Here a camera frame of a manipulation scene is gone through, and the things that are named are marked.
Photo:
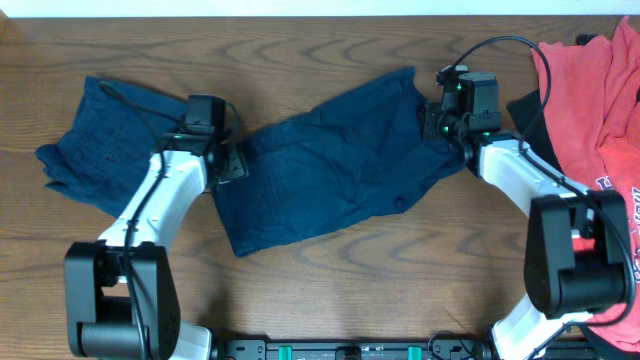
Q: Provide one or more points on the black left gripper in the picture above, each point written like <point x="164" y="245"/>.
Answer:
<point x="238" y="166"/>

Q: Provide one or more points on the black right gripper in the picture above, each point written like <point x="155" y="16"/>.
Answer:
<point x="431" y="112"/>

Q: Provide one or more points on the navy blue shorts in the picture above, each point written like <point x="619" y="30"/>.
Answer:
<point x="104" y="157"/>
<point x="356" y="156"/>

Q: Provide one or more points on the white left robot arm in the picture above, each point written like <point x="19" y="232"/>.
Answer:
<point x="121" y="301"/>

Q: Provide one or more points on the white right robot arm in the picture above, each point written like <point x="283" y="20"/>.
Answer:
<point x="577" y="258"/>

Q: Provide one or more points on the black garment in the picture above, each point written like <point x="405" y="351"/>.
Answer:
<point x="535" y="130"/>

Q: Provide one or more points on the folded navy blue shorts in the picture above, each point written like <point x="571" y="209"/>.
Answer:
<point x="104" y="157"/>

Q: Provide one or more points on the red t-shirt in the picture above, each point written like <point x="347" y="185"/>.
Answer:
<point x="618" y="140"/>

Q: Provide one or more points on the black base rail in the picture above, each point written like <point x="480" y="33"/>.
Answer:
<point x="442" y="346"/>

